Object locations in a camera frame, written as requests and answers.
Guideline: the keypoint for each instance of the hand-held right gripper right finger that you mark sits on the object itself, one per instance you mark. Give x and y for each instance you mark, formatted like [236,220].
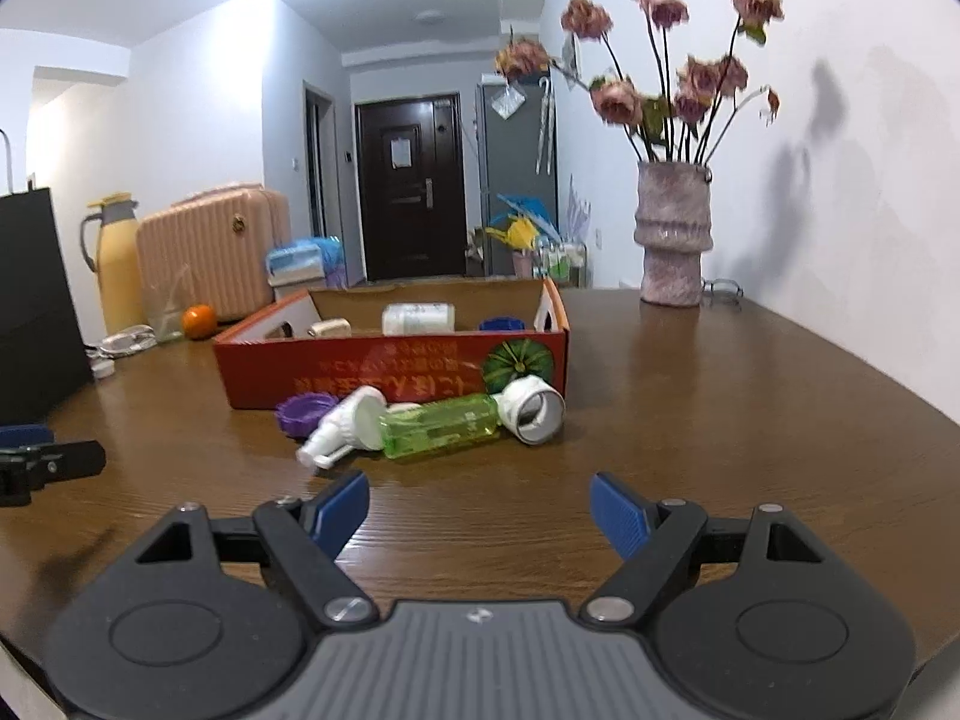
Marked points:
[619,517]

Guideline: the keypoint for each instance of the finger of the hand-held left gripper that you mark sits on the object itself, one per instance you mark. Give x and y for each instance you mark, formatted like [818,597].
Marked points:
[22,435]
[71,457]

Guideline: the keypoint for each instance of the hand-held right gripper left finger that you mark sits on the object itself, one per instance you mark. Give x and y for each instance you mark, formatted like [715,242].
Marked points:
[341,510]

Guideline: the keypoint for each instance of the white spray pump head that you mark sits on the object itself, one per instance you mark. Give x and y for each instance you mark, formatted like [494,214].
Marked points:
[352,420]

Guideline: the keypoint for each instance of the purple bottle cap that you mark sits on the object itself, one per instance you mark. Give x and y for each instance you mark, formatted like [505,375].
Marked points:
[300,414]

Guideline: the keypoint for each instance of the green plastic bottle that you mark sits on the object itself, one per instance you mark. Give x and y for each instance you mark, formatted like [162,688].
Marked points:
[439,427]

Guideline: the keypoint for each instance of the red cardboard box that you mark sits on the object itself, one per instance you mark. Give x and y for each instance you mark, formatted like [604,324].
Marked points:
[360,371]

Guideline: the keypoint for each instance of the large white bottle cap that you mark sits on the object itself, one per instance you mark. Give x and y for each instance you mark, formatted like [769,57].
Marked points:
[521,397]

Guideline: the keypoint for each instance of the white power adapter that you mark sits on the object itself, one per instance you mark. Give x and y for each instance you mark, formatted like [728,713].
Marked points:
[328,328]

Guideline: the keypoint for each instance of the white plastic bottle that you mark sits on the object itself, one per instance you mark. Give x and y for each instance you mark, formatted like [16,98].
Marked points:
[416,319]

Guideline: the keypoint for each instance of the blue bottle cap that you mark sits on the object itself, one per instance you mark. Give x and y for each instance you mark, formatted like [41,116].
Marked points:
[501,324]

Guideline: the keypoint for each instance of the black paper bag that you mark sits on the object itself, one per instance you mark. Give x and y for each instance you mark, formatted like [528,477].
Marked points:
[37,300]

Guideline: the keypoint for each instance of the clear glass cup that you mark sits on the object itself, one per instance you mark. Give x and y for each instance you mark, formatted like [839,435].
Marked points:
[166,319]

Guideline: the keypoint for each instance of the yellow thermos jug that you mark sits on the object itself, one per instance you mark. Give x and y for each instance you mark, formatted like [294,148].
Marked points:
[120,277]

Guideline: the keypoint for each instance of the orange fruit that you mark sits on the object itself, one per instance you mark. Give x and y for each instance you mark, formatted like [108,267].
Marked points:
[199,322]

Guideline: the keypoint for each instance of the white and blue tissue box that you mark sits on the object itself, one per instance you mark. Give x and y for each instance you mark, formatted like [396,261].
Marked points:
[300,262]

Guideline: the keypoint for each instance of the pink ribbed suitcase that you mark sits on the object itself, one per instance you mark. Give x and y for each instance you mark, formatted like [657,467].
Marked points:
[225,255]

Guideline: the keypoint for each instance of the basket of small bottles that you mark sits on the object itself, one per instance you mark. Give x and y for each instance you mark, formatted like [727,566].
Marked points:
[561,264]

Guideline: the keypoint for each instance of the pink ceramic vase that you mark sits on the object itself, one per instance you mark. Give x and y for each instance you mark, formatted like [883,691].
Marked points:
[671,232]

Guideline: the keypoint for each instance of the dark brown door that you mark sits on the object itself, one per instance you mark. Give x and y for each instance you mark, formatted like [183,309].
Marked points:
[409,225]

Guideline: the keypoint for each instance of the yellow watering can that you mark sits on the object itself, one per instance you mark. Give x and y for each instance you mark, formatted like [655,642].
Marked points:
[514,234]

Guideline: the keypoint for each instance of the purple dried plant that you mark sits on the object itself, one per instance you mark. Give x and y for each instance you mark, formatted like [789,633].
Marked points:
[576,214]

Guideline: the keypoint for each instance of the paper note on door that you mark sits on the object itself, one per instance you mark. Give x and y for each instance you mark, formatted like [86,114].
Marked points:
[400,153]

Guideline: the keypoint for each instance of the grey refrigerator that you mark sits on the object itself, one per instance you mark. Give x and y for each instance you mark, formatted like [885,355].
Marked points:
[514,165]

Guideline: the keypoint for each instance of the dried pink roses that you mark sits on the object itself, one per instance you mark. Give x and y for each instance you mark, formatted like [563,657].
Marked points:
[619,101]

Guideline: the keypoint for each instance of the paper note on refrigerator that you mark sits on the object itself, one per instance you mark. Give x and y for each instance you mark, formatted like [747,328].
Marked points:
[507,102]

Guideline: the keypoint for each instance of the grey side door frame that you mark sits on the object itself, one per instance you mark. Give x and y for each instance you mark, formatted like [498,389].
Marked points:
[313,165]

